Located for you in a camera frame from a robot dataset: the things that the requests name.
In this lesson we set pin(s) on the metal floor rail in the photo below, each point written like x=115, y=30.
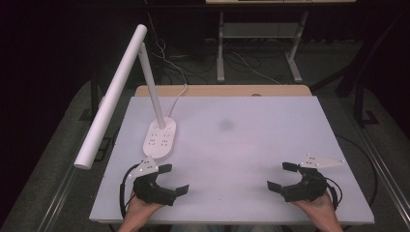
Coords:
x=386, y=174
x=56, y=206

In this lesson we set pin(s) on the white desk with metal legs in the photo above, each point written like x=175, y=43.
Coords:
x=220, y=48

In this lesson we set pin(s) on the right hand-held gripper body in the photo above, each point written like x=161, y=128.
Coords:
x=306, y=188

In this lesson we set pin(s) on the person's right hand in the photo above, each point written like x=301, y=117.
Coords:
x=317, y=209

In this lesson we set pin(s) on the white foam board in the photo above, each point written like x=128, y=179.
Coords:
x=241, y=161

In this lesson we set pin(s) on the white desk lamp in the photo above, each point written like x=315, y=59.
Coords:
x=112, y=96

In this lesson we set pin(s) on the person's left hand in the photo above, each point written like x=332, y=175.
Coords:
x=138, y=209

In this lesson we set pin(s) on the wooden table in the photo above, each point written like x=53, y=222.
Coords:
x=225, y=91

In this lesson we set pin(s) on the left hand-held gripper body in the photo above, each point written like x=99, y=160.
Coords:
x=151, y=190

